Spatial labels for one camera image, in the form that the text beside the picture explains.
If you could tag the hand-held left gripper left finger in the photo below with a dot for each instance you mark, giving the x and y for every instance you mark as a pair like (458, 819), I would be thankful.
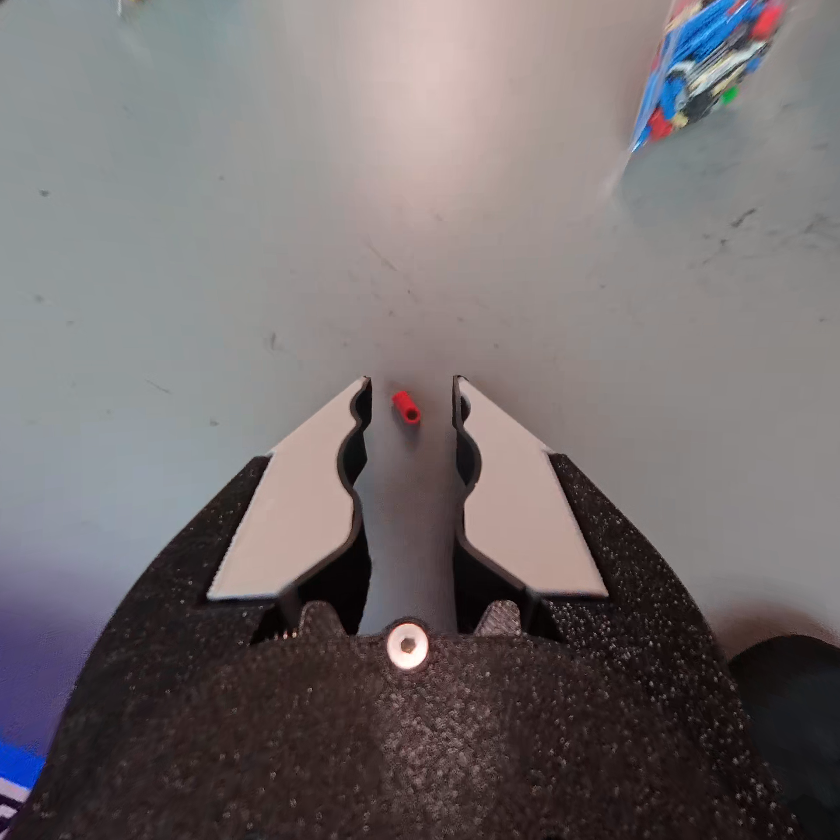
(295, 512)

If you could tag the grey desk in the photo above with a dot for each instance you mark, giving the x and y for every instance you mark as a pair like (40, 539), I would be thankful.
(262, 197)

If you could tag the blue printed box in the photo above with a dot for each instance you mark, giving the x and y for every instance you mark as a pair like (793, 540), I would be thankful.
(16, 781)

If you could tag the clear bag of toy bricks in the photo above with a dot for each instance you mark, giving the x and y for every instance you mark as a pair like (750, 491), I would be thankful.
(709, 65)

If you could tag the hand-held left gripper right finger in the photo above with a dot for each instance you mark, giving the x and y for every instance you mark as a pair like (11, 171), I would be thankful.
(525, 512)

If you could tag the small red toy brick tube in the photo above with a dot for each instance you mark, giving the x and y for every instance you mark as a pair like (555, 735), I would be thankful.
(406, 407)

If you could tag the black rounded object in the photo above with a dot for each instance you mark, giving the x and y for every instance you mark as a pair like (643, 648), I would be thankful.
(794, 709)

